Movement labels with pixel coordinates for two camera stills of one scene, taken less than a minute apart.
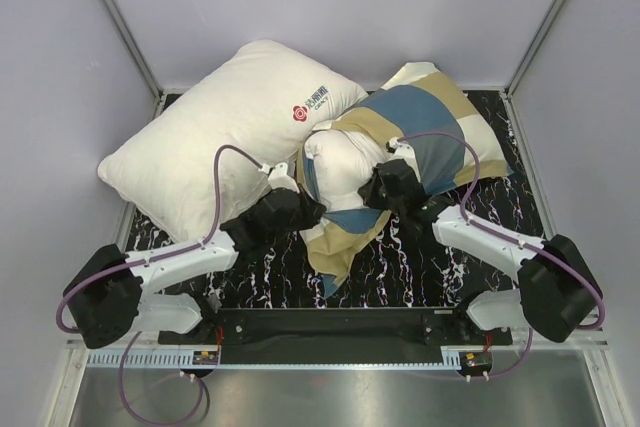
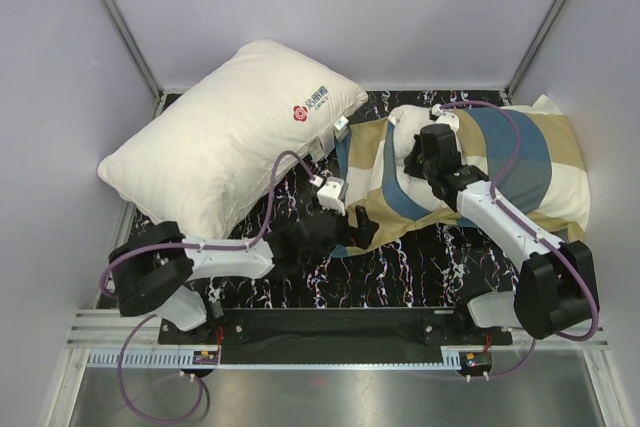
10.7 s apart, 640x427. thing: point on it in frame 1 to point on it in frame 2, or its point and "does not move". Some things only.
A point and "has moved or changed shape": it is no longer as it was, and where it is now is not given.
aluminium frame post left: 121,20 does not move
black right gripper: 371,191 to 411,167
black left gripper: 312,211 to 359,236
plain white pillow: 211,148 does not move
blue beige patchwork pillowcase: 441,140 has moved or changed shape
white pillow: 341,162 to 407,122
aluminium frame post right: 547,21 does not move
